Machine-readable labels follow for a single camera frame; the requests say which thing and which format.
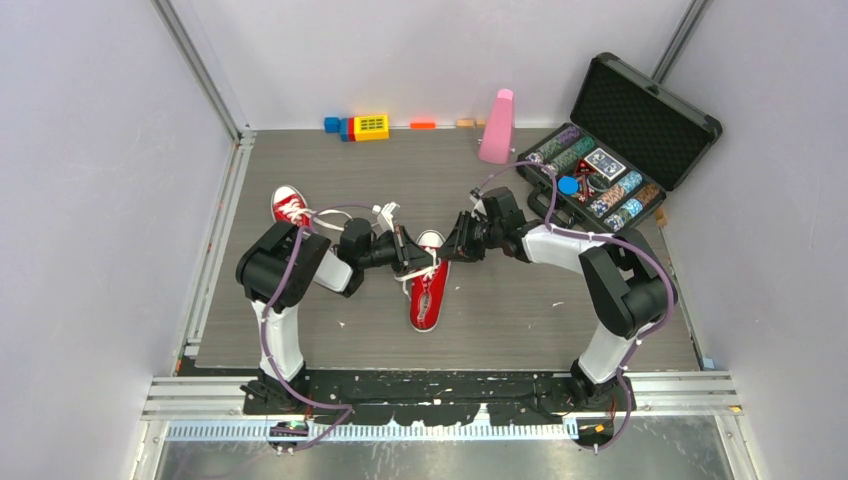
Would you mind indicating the wooden block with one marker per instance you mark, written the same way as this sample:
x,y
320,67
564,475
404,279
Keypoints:
x,y
465,123

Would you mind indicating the orange flat block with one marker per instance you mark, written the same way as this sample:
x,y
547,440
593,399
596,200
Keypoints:
x,y
422,124

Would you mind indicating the white shoelace of sneaker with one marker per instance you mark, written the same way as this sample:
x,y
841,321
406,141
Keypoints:
x,y
427,273
317,218

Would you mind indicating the blue round dealer chip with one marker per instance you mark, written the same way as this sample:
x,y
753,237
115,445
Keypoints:
x,y
568,185

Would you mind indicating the blue toy cube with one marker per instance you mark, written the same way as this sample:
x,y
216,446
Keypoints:
x,y
332,124

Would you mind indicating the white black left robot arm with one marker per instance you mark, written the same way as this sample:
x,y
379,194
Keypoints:
x,y
278,269

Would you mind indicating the red canvas sneaker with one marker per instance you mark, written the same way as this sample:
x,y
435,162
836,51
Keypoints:
x,y
428,297
289,205

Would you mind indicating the black poker chip case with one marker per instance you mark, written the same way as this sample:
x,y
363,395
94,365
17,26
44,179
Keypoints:
x,y
656,134

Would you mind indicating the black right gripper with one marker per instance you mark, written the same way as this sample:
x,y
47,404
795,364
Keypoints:
x,y
458,244

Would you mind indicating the yellow toy block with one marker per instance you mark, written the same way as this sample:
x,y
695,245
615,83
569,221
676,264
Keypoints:
x,y
371,128

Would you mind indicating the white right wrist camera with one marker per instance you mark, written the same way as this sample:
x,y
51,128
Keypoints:
x,y
478,210

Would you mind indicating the aluminium frame rail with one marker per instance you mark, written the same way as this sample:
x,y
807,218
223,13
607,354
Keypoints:
x,y
210,409

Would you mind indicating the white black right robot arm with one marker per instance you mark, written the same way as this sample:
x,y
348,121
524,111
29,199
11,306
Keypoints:
x,y
631,293

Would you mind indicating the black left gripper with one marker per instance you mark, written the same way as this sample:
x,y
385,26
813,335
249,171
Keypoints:
x,y
408,255

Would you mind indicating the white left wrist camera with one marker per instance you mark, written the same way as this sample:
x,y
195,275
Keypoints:
x,y
385,216

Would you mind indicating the playing card deck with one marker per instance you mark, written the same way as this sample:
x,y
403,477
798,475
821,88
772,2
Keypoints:
x,y
605,165

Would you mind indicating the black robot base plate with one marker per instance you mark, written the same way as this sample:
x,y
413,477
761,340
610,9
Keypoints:
x,y
433,398

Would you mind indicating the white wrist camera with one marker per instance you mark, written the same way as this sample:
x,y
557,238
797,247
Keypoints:
x,y
478,210
385,216

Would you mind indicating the pink metronome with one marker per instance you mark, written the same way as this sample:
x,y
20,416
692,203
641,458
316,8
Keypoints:
x,y
495,146

